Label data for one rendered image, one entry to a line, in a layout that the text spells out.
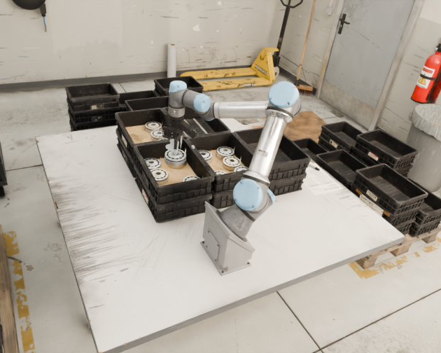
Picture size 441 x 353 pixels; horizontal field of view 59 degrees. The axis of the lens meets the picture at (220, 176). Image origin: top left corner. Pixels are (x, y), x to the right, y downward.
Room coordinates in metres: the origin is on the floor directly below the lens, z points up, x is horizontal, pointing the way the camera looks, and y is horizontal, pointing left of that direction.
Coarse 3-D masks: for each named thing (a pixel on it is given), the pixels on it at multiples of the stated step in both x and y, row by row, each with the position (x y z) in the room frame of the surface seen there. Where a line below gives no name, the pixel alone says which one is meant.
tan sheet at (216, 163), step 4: (212, 152) 1.98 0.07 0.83; (212, 156) 1.93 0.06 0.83; (216, 156) 1.94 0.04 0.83; (212, 160) 1.89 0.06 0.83; (216, 160) 1.89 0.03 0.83; (220, 160) 1.90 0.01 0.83; (212, 164) 1.85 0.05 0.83; (216, 164) 1.86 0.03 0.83; (220, 164) 1.86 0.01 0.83; (212, 168) 1.81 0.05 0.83; (216, 168) 1.82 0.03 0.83; (220, 168) 1.82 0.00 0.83; (224, 168) 1.83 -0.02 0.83; (228, 172) 1.79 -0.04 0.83
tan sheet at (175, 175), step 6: (162, 162) 1.80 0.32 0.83; (186, 162) 1.83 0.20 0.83; (162, 168) 1.75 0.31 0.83; (168, 168) 1.75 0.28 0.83; (186, 168) 1.78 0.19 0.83; (174, 174) 1.70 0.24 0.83; (180, 174) 1.71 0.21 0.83; (186, 174) 1.72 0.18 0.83; (192, 174) 1.72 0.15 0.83; (168, 180) 1.64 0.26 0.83; (174, 180) 1.65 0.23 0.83; (180, 180) 1.66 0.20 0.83
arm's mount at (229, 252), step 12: (204, 216) 1.35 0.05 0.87; (216, 216) 1.26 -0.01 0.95; (204, 228) 1.34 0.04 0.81; (216, 228) 1.26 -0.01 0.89; (228, 228) 1.23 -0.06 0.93; (204, 240) 1.33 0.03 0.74; (216, 240) 1.24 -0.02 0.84; (228, 240) 1.18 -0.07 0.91; (240, 240) 1.21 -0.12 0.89; (216, 252) 1.23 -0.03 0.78; (228, 252) 1.19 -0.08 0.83; (240, 252) 1.22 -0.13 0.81; (252, 252) 1.25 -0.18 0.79; (216, 264) 1.22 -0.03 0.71; (228, 264) 1.19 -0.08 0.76; (240, 264) 1.23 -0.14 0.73
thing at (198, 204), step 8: (136, 168) 1.73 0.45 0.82; (136, 176) 1.73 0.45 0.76; (144, 184) 1.60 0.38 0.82; (152, 200) 1.49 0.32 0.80; (184, 200) 1.51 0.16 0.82; (192, 200) 1.53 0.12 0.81; (200, 200) 1.55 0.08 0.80; (208, 200) 1.59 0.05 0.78; (152, 208) 1.53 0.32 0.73; (160, 208) 1.44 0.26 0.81; (168, 208) 1.46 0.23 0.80; (176, 208) 1.50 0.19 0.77; (184, 208) 1.52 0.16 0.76; (192, 208) 1.54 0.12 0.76; (200, 208) 1.56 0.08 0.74; (160, 216) 1.46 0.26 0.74; (168, 216) 1.48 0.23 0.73; (176, 216) 1.50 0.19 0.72; (184, 216) 1.51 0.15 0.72
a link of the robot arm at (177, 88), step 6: (174, 84) 1.63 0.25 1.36; (180, 84) 1.64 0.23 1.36; (174, 90) 1.62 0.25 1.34; (180, 90) 1.62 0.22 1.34; (174, 96) 1.62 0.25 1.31; (180, 96) 1.61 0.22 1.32; (174, 102) 1.62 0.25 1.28; (180, 102) 1.61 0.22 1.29; (174, 108) 1.62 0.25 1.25; (180, 108) 1.62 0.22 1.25
